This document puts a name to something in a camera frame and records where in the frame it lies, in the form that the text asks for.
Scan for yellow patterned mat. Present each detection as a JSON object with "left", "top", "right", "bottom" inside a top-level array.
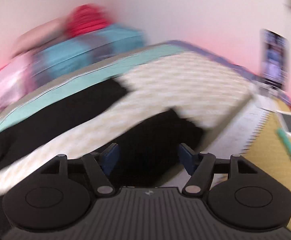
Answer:
[{"left": 243, "top": 100, "right": 291, "bottom": 235}]

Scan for wall poster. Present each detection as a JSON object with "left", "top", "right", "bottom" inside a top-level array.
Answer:
[{"left": 261, "top": 29, "right": 288, "bottom": 90}]

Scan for black pants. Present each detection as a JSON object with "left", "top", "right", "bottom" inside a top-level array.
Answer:
[{"left": 0, "top": 78, "right": 205, "bottom": 237}]

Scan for zigzag patterned bed sheet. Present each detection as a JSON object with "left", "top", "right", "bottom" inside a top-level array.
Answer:
[{"left": 0, "top": 50, "right": 255, "bottom": 196}]

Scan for teal grey striped quilt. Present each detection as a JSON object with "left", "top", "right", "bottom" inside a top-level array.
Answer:
[{"left": 30, "top": 24, "right": 146, "bottom": 87}]

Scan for teal pen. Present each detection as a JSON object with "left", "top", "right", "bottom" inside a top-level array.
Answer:
[{"left": 275, "top": 127, "right": 291, "bottom": 174}]

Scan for peach pillow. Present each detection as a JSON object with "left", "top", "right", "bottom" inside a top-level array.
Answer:
[{"left": 11, "top": 17, "right": 67, "bottom": 58}]

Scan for red folded blanket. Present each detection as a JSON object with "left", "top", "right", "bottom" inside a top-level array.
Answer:
[{"left": 66, "top": 4, "right": 111, "bottom": 37}]

